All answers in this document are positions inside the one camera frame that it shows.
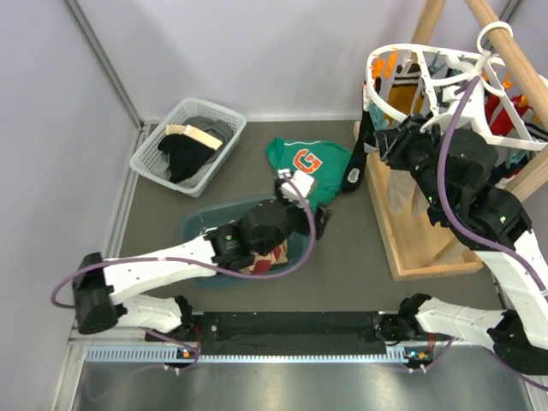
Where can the clothes pile in basket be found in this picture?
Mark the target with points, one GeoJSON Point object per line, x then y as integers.
{"type": "Point", "coordinates": [182, 160]}

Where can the green jacket with orange logo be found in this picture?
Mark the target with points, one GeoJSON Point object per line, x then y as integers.
{"type": "Point", "coordinates": [324, 161]}

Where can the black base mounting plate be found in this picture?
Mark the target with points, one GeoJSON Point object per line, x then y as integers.
{"type": "Point", "coordinates": [296, 333]}

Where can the red christmas sock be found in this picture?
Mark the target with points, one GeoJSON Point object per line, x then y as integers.
{"type": "Point", "coordinates": [502, 124]}

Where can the blue translucent plastic tub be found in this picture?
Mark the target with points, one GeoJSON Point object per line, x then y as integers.
{"type": "Point", "coordinates": [197, 222]}

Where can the mustard yellow sock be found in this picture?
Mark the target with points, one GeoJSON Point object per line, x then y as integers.
{"type": "Point", "coordinates": [404, 87]}

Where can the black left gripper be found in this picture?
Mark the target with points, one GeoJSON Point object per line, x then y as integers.
{"type": "Point", "coordinates": [322, 214]}

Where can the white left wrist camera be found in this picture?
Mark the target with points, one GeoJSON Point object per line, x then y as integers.
{"type": "Point", "coordinates": [294, 185]}

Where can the white plastic laundry basket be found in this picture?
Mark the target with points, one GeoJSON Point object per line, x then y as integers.
{"type": "Point", "coordinates": [147, 154]}

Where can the white round sock hanger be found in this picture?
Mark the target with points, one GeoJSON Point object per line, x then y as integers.
{"type": "Point", "coordinates": [444, 94]}

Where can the wooden hanging rod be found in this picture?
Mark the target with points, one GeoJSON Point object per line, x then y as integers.
{"type": "Point", "coordinates": [519, 66]}

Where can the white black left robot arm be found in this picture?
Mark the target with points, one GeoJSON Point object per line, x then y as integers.
{"type": "Point", "coordinates": [111, 292]}

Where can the wooden rack base frame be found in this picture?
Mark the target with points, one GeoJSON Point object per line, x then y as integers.
{"type": "Point", "coordinates": [413, 247]}

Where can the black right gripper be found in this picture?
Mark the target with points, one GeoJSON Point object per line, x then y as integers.
{"type": "Point", "coordinates": [392, 143]}

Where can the black sports sock blue accents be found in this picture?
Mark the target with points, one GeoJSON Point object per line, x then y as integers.
{"type": "Point", "coordinates": [365, 144]}

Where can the aluminium frame rail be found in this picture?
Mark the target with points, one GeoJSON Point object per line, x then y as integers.
{"type": "Point", "coordinates": [281, 361]}

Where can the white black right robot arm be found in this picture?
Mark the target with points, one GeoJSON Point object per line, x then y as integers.
{"type": "Point", "coordinates": [452, 169]}

